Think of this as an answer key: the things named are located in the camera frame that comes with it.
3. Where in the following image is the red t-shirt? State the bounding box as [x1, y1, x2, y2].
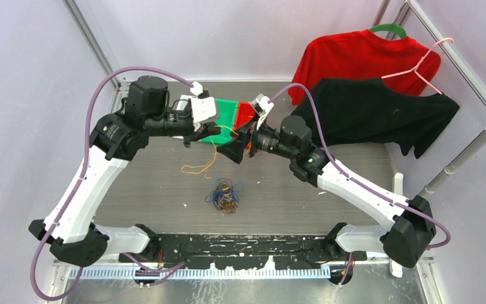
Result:
[292, 30, 442, 96]

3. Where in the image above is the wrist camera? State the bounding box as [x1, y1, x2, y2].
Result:
[176, 95, 220, 124]
[250, 94, 274, 130]

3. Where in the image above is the red plastic bin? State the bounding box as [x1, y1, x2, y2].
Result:
[233, 101, 256, 130]

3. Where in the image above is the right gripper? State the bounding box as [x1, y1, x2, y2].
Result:
[216, 111, 296, 164]

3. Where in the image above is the yellow cable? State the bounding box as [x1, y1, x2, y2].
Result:
[180, 124, 240, 181]

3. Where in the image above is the green hanger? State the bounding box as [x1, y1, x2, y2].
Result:
[369, 23, 408, 39]

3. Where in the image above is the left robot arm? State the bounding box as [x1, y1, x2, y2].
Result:
[29, 76, 220, 267]

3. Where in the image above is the black t-shirt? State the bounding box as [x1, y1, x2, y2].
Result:
[292, 78, 459, 158]

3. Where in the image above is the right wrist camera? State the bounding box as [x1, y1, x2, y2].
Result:
[250, 94, 274, 130]

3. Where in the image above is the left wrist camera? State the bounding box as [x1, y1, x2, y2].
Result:
[176, 95, 220, 124]

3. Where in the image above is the metal clothes rack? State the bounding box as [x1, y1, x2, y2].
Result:
[370, 0, 486, 279]

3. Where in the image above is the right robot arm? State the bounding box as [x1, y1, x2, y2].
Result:
[216, 116, 437, 268]

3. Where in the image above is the aluminium corner post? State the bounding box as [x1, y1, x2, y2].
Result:
[61, 0, 133, 101]

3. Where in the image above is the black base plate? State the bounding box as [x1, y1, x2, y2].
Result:
[135, 234, 348, 270]

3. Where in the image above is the green plastic bin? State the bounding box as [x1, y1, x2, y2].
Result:
[201, 98, 239, 145]

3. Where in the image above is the pink hanger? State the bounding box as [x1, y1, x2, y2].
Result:
[381, 37, 454, 95]

